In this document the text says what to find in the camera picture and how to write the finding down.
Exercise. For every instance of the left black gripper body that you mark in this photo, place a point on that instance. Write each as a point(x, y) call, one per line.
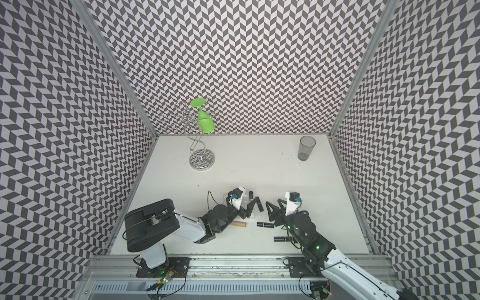
point(241, 214)

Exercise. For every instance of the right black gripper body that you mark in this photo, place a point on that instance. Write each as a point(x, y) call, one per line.
point(289, 221)

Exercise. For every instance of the brown lipstick tube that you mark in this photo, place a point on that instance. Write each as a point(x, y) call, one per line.
point(239, 224)

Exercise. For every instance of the clear acrylic lipstick organizer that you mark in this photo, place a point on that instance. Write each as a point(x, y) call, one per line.
point(242, 205)

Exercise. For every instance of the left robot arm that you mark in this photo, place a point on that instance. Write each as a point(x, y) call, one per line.
point(146, 227)

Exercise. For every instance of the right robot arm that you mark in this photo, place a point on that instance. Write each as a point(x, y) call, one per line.
point(324, 258)

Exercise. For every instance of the grey transparent tumbler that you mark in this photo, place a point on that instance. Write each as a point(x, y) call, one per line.
point(306, 146)

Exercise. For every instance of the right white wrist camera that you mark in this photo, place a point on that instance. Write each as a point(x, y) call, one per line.
point(293, 203)

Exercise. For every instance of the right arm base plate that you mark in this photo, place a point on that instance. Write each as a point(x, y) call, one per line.
point(298, 267)

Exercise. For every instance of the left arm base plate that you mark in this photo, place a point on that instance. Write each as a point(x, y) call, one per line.
point(178, 265)

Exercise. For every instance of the chrome wire stand green leaves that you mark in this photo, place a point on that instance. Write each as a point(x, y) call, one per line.
point(194, 122)

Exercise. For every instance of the aluminium front rail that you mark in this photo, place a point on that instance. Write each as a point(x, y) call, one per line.
point(227, 267)

